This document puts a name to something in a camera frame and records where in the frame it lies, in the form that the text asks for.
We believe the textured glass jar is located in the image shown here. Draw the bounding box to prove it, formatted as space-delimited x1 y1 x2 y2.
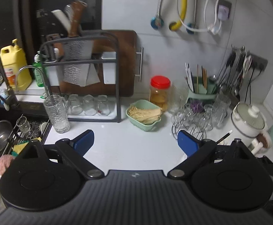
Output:
168 84 190 114

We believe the tall textured glass mug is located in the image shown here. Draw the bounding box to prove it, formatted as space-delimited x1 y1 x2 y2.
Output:
210 94 232 127
43 94 71 134

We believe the green plastic basket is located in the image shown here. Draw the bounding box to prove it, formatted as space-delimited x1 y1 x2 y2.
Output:
126 99 163 132

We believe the patterned steel cleaver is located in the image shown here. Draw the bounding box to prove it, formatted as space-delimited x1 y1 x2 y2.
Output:
63 40 102 87

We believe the row of hanging kitchen utensils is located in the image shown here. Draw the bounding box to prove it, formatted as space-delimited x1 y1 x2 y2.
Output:
217 44 253 96

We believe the green utensil holder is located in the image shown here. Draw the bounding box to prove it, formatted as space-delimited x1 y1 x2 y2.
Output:
187 75 218 100

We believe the brown-handled knife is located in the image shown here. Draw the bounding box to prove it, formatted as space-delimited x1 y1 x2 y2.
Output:
67 0 88 38

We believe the small glass goblet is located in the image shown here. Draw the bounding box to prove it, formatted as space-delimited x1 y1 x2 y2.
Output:
16 116 31 133

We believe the white drip tray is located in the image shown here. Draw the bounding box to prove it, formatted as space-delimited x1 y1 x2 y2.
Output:
67 105 118 120

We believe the pink cloth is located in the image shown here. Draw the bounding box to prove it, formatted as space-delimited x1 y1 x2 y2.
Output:
0 154 16 176

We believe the purple-lid glass cup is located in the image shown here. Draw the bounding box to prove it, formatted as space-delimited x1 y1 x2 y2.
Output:
189 100 204 113

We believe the dark kitchen faucet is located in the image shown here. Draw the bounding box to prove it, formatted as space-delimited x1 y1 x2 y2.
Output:
0 49 20 108

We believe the green dish soap bottle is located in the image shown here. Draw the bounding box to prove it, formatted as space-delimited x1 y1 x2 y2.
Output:
32 52 47 88

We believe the black sink drain rack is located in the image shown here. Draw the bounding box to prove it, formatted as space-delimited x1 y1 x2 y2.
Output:
6 115 49 155

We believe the black sink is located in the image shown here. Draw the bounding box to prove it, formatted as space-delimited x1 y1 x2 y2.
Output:
0 98 51 167

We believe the patterned ceramic bowl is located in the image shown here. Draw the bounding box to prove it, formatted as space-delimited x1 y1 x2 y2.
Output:
256 131 272 149

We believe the grey braided hose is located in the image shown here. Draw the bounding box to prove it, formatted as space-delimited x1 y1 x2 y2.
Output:
157 0 168 20

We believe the white-handled knife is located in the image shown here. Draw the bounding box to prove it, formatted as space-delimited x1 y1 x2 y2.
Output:
51 9 71 34

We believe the white electric cooking pot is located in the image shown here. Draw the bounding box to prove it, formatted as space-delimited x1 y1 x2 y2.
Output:
231 101 268 154

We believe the black dish rack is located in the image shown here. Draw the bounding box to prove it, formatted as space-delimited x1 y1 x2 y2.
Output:
39 29 122 123

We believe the pale stringy food bundle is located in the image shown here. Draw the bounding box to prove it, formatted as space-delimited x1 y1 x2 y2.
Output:
128 105 163 125

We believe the white cable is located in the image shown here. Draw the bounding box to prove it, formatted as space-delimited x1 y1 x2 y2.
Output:
175 0 222 35

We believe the blue wall pipe fitting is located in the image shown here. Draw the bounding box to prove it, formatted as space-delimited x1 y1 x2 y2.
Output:
186 22 197 34
151 16 164 30

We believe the yellow cloth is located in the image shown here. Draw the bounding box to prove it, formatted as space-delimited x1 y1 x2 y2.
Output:
11 139 42 157

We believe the yellow hose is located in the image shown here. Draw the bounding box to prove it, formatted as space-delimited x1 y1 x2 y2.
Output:
169 0 188 31

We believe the chrome curved faucet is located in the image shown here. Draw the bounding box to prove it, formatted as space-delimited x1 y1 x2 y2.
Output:
16 66 53 96

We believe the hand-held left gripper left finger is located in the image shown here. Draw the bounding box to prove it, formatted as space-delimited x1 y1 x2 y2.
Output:
22 130 104 180

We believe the white power adapter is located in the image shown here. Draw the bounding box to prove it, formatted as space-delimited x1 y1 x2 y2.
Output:
217 0 232 20

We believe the small clear drinking glass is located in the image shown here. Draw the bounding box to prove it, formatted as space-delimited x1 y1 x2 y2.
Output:
96 95 111 116
67 94 83 115
82 95 97 116

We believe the steel wool scrubber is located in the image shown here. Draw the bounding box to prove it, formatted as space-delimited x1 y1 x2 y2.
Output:
29 120 43 136

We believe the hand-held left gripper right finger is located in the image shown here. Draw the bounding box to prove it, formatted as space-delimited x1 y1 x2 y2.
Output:
169 131 254 180

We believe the red-lid plastic jar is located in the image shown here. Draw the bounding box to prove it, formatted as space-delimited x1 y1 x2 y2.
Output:
150 75 171 112

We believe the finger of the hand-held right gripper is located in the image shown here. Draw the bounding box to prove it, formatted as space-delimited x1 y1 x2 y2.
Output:
256 156 273 177

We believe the white plastic rack cup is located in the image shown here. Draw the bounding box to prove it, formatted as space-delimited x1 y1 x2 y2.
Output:
46 69 60 86
102 52 117 85

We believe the grey wall socket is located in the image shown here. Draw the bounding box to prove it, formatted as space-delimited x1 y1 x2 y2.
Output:
244 54 268 72

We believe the yellow detergent bottle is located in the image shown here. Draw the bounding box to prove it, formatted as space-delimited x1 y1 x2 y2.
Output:
0 39 32 91

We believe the wooden cutting board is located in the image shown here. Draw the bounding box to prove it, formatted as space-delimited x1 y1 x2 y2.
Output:
59 29 143 96

